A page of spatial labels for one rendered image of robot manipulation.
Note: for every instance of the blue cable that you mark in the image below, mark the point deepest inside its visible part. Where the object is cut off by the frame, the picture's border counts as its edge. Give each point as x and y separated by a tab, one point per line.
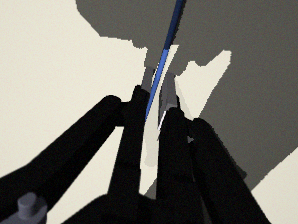
165	51

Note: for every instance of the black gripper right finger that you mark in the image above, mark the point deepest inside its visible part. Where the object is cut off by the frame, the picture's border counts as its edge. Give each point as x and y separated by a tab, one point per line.
226	196

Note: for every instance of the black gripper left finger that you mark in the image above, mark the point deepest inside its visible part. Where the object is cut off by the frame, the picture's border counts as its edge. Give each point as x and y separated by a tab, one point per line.
28	193

